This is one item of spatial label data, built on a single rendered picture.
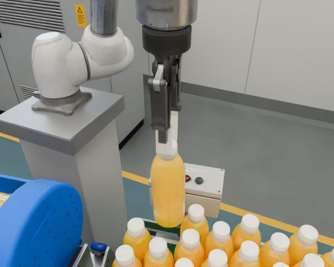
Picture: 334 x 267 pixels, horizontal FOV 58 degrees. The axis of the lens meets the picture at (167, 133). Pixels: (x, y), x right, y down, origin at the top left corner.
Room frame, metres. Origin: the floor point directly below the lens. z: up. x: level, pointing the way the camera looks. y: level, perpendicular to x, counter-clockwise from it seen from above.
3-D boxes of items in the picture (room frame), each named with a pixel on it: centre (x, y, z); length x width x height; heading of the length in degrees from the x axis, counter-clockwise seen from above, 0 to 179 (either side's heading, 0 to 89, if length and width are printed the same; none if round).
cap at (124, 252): (0.36, 0.09, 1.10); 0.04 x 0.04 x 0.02
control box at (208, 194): (0.61, -0.06, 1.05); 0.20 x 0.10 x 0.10; 76
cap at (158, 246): (0.38, 0.02, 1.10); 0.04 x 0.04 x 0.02
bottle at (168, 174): (0.46, 0.00, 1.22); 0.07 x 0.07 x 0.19
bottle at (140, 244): (0.44, 0.07, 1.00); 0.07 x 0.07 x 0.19
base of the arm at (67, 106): (1.08, 0.45, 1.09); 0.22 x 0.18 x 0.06; 73
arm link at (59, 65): (1.09, 0.42, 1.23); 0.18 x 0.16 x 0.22; 122
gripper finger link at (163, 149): (0.44, 0.01, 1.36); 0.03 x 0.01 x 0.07; 76
